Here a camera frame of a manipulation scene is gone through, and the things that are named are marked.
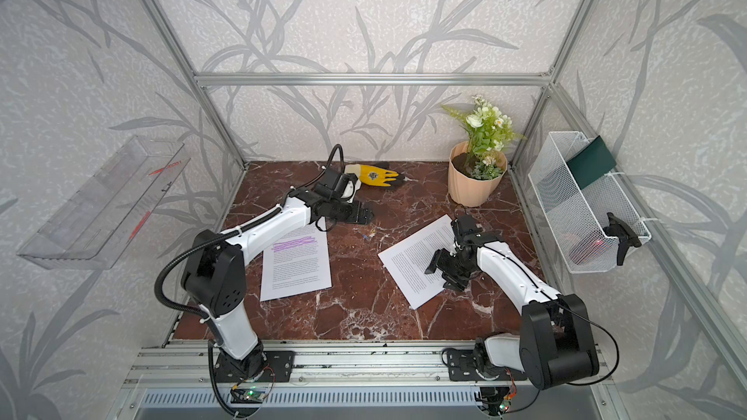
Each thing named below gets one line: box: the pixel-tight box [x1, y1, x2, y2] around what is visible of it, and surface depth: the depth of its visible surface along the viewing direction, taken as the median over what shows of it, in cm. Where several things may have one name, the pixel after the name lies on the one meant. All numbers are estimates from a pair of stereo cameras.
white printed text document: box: [377, 213, 455, 311], surface depth 95 cm
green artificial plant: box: [441, 94, 528, 180], surface depth 95 cm
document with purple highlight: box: [259, 222, 332, 303], surface depth 93 cm
